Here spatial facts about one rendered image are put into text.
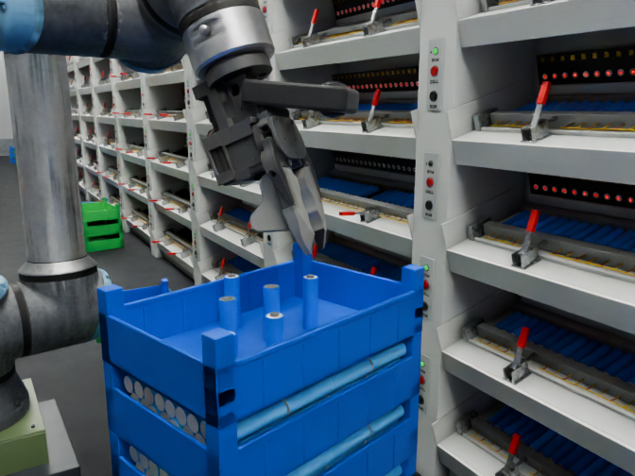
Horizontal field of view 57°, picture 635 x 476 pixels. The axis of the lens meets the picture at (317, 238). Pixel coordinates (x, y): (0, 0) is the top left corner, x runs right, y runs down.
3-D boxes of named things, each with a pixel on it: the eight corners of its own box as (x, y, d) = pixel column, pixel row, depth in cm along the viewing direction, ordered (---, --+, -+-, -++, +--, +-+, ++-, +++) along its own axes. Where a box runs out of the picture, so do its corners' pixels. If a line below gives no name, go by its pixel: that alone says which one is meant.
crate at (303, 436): (223, 516, 50) (219, 431, 48) (107, 428, 63) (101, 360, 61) (420, 393, 71) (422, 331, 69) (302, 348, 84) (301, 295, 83)
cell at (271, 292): (259, 286, 64) (260, 341, 65) (270, 289, 62) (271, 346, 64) (271, 282, 65) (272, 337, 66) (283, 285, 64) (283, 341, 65)
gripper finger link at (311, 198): (293, 254, 68) (262, 181, 67) (338, 238, 66) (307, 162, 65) (283, 263, 65) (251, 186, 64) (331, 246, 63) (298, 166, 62)
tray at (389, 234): (417, 260, 115) (407, 216, 112) (281, 213, 167) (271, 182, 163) (489, 222, 124) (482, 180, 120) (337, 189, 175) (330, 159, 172)
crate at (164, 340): (219, 431, 48) (215, 339, 46) (101, 360, 61) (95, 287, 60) (422, 331, 69) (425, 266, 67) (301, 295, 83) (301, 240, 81)
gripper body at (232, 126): (251, 189, 68) (216, 91, 68) (317, 161, 65) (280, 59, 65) (218, 192, 61) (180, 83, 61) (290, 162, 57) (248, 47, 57)
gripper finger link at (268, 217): (271, 267, 62) (248, 186, 63) (320, 250, 60) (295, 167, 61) (257, 268, 59) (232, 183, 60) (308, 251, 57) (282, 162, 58)
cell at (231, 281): (231, 331, 68) (230, 277, 67) (222, 326, 70) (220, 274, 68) (244, 326, 70) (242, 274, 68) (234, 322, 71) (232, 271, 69)
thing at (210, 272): (268, 331, 183) (256, 294, 178) (204, 283, 235) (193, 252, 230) (322, 304, 191) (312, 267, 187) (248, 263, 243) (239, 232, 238)
